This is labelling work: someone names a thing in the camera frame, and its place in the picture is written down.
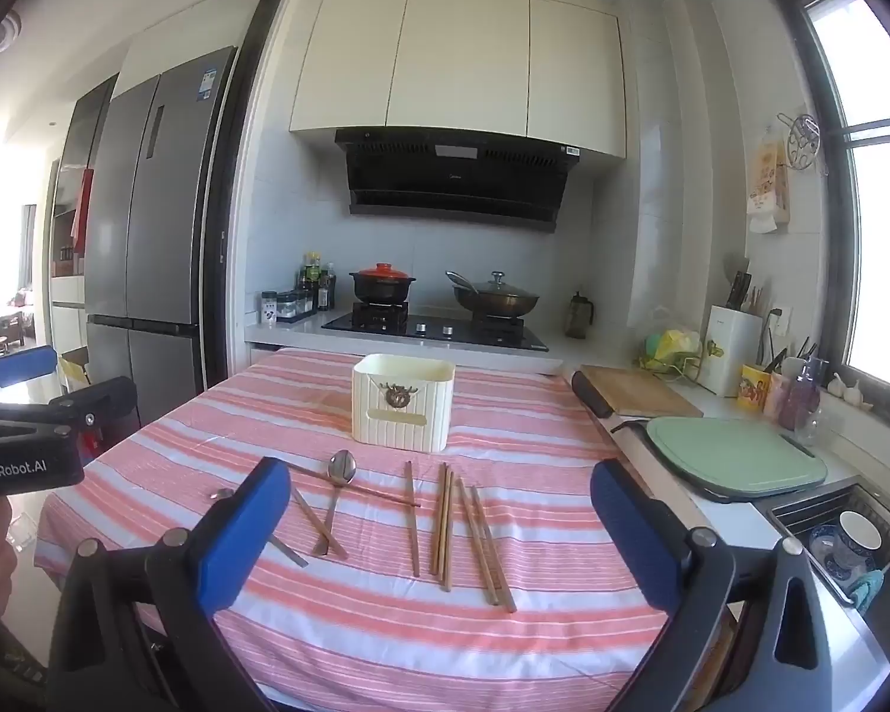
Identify green cutting board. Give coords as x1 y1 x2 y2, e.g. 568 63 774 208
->
647 415 828 498

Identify red hanging cloth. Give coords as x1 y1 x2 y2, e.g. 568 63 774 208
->
70 167 95 253

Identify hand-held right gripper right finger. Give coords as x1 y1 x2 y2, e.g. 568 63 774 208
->
590 460 857 712

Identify dark water jug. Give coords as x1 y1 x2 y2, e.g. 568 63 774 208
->
567 291 596 338

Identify small silver spoon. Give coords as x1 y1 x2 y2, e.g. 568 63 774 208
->
208 487 310 569

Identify black clay pot red lid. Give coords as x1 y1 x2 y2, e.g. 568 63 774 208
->
350 262 417 307

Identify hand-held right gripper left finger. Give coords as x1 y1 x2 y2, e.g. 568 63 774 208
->
44 457 294 712

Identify hanging paper packet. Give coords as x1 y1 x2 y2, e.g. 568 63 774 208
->
745 126 793 234

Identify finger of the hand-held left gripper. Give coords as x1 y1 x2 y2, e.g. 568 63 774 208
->
0 345 59 405
0 377 139 461

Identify yellow bag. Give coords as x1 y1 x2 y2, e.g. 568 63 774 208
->
58 347 94 390

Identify pink striped tablecloth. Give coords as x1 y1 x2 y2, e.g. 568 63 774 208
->
36 347 713 712

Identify teal cloth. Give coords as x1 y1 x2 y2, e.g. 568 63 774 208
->
845 570 887 609

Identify black padded bar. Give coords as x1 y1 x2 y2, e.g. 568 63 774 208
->
571 371 615 418

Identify wok with glass lid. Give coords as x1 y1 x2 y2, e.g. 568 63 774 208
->
446 271 541 319

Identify grey refrigerator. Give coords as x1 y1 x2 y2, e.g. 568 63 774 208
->
81 46 239 453

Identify wooden cutting board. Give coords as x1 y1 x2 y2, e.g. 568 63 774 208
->
580 365 704 418

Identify steel sink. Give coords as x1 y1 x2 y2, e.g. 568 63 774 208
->
767 482 890 616

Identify black gas hob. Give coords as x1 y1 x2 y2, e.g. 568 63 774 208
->
321 301 550 352

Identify black handled knives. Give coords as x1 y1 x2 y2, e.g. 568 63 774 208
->
725 256 754 310

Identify dark glass cabinet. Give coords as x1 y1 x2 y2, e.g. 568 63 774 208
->
48 74 120 357

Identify white ribbed utensil holder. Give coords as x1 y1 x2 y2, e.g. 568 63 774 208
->
351 354 457 455

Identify white wall cabinet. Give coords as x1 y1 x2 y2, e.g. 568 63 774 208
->
289 0 628 159

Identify black range hood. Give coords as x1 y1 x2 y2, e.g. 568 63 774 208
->
333 128 583 233

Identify pink cup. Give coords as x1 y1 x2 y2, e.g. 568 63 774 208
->
762 373 791 418

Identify purple soap bottle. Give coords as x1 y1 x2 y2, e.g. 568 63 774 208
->
778 357 824 433

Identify green and yellow plastic bags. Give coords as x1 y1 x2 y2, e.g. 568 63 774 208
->
644 326 705 376

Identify white knife block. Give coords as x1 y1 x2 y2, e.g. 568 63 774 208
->
701 304 767 398

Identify dark window frame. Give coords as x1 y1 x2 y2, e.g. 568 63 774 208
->
764 0 890 417

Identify large spoon with gold handle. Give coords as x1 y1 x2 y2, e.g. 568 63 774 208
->
311 449 358 559

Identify yellow printed cup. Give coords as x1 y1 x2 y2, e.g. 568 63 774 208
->
736 363 773 412

